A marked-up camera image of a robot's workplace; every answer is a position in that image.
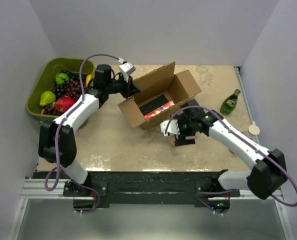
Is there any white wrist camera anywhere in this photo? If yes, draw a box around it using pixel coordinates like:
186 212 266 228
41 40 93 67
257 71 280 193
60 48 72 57
160 119 180 137
118 58 136 76

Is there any grey cylindrical bottle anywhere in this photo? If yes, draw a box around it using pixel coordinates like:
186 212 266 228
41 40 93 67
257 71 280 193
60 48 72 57
241 121 260 142

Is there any red dragon fruit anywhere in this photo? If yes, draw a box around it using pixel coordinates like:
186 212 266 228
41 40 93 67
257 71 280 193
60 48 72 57
53 96 76 114

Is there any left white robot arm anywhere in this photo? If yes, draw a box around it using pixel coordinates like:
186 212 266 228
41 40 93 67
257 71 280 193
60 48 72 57
38 62 140 196

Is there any green glass bottle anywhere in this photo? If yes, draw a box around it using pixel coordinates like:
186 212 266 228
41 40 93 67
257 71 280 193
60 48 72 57
220 89 241 116

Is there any green pear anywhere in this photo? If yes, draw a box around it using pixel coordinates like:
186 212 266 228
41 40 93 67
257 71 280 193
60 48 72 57
39 90 56 107

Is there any taped cardboard express box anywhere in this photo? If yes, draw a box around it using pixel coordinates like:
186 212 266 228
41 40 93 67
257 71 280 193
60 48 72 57
118 62 202 130

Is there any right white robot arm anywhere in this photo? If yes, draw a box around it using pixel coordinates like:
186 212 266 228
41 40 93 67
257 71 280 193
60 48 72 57
171 100 288 200

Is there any black item inside box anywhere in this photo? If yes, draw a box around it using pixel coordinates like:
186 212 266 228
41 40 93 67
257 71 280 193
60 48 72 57
138 94 170 115

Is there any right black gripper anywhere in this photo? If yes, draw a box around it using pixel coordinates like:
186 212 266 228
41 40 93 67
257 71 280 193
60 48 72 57
170 113 197 146

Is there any olive green plastic basket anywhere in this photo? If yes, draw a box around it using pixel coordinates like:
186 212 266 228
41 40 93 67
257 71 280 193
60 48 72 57
26 57 84 121

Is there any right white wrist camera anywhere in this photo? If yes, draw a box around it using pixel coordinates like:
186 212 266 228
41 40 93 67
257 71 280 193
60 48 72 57
160 119 180 137

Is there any red toothpaste box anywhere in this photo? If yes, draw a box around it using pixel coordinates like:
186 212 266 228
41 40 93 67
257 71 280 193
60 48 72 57
144 100 175 121

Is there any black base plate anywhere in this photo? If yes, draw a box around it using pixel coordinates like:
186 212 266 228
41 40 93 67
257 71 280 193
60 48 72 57
63 171 240 213

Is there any small red grape bunch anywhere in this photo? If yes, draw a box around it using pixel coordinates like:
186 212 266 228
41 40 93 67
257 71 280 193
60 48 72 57
41 105 61 116

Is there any yellow lemon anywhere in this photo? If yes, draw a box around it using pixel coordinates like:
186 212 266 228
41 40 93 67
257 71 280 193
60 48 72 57
85 74 92 87

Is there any green apple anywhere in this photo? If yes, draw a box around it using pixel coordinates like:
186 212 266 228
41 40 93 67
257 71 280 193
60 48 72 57
54 72 70 86

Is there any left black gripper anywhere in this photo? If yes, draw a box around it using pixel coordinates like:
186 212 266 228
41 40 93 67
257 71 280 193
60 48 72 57
106 72 141 100

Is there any dark purple grape bunch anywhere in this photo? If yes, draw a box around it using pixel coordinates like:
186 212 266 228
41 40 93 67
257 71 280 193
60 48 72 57
52 80 85 101

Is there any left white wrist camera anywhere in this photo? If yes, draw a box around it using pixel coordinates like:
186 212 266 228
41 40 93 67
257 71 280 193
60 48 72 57
118 58 136 76

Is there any aluminium rail frame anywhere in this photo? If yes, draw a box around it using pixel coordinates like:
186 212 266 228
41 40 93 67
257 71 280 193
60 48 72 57
7 66 296 240

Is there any black grape bunch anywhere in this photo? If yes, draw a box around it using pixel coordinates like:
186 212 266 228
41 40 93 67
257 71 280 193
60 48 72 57
61 69 80 81

